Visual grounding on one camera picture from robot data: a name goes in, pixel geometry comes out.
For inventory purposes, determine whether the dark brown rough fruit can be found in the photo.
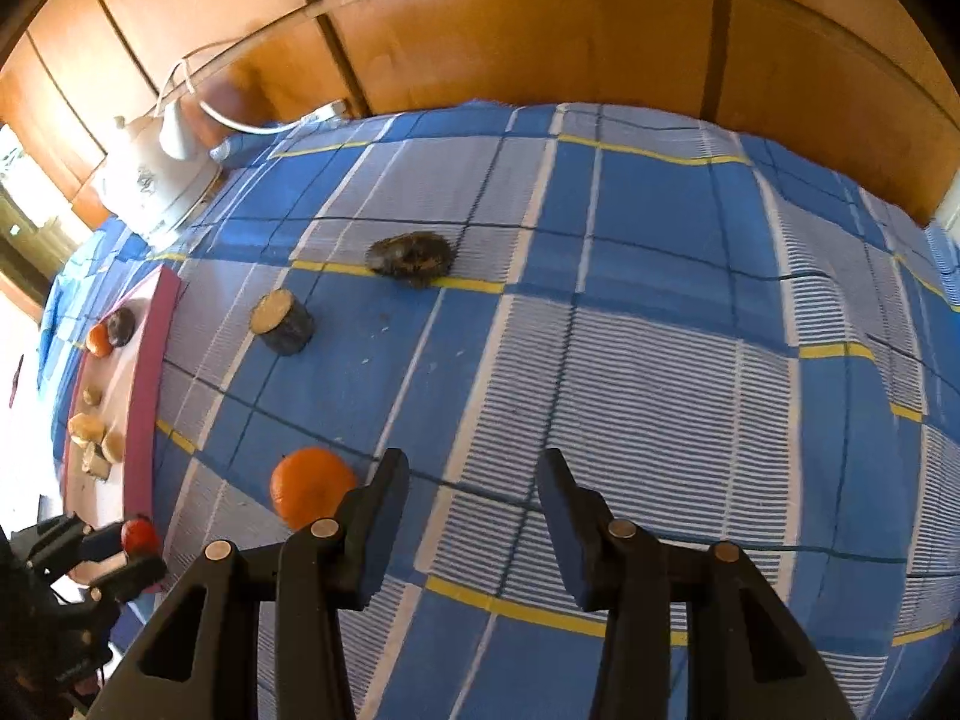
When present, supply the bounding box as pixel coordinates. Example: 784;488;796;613
365;231;455;290

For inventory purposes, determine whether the white tray with pink rim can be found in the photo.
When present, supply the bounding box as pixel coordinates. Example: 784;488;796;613
60;266;181;593

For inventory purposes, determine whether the blue plaid cloth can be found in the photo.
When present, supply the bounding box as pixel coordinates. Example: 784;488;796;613
37;97;960;720

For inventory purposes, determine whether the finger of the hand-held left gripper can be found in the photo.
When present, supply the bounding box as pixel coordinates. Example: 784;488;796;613
26;514;125;575
90;555;167;605

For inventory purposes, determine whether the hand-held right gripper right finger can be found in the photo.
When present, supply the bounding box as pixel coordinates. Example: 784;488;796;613
535;448;856;720

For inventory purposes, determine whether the white power cable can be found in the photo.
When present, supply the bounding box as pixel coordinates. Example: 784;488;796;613
159;41;352;137

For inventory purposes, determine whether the white electric kettle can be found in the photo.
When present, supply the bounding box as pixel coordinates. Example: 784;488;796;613
94;101;226;248

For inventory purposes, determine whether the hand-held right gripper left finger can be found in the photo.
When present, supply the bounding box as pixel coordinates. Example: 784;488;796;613
86;448;410;720

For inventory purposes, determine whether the dark cut fruit piece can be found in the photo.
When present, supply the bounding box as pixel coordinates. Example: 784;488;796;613
249;287;316;356

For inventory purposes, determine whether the small red fruit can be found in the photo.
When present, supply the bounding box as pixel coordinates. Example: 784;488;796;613
120;516;160;557

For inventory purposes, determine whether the wooden wardrobe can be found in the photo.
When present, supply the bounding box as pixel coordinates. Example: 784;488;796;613
0;0;960;233

